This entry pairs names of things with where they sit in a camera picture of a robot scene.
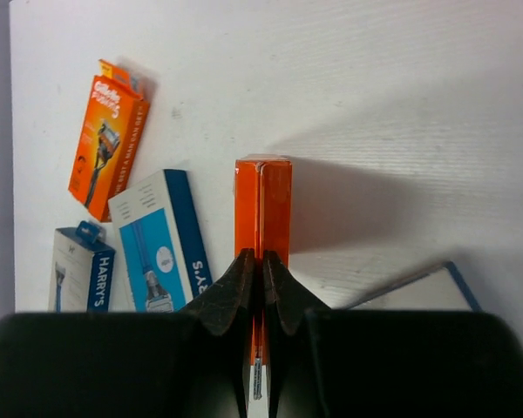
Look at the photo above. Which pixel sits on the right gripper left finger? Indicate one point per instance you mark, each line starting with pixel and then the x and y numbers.
pixel 217 355

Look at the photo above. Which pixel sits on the white blue Harry's box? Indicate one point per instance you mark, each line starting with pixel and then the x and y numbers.
pixel 163 260

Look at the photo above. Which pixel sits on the grey Harry's box right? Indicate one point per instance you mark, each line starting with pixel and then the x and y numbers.
pixel 439 287

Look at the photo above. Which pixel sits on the grey harry's box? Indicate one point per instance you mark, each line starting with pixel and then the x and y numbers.
pixel 81 269
pixel 439 287

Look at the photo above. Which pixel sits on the orange Gillette box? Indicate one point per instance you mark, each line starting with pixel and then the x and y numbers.
pixel 262 212
pixel 114 121

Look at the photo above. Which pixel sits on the grey Harry's box left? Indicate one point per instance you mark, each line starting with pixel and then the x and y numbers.
pixel 81 269

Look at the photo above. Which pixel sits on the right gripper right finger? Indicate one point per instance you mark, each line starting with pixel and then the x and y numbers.
pixel 291 368

